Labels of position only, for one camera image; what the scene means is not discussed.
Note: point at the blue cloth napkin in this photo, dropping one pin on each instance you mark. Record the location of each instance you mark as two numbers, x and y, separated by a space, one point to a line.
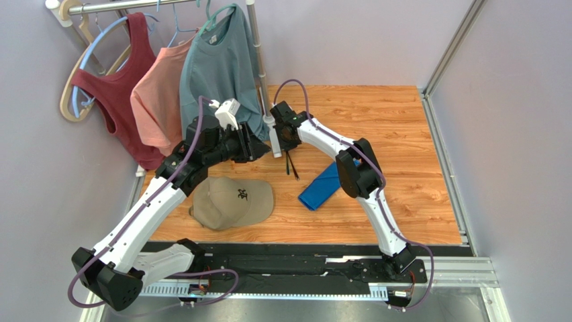
321 188

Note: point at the aluminium frame rail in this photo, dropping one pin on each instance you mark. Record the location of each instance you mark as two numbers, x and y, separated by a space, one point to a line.
460 287

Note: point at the beige baseball cap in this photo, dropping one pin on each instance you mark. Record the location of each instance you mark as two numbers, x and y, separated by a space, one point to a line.
220 203

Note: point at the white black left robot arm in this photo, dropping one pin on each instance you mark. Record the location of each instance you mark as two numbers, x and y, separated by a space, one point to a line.
113 269

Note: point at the teal clothes hanger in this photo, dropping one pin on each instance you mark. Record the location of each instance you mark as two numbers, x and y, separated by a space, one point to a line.
212 18

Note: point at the maroon tank top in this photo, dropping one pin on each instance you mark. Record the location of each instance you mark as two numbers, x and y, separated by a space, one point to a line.
112 94

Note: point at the teal t-shirt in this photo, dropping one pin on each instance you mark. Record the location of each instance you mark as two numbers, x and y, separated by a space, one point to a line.
220 65

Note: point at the pink t-shirt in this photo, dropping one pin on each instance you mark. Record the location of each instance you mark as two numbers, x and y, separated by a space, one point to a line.
155 100

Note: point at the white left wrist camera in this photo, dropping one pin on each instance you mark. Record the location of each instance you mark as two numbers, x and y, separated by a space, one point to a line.
225 113

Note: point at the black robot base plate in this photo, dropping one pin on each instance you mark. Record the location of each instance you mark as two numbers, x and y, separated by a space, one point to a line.
361 262

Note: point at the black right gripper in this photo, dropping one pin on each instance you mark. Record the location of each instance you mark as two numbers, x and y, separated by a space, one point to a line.
289 145

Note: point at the light blue clothes hanger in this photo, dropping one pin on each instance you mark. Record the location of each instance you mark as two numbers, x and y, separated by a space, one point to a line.
75 103

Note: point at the black spoon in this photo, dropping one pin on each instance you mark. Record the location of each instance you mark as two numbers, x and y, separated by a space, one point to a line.
287 163

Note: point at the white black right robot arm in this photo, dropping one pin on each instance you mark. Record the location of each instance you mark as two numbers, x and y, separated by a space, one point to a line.
359 175

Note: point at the wooden clothes hanger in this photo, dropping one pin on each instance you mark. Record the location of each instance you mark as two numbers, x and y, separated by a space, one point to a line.
74 16

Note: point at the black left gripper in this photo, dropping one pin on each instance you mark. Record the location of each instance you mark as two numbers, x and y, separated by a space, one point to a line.
250 144

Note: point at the white clothes rack foot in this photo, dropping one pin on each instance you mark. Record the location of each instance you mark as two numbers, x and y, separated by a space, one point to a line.
275 145

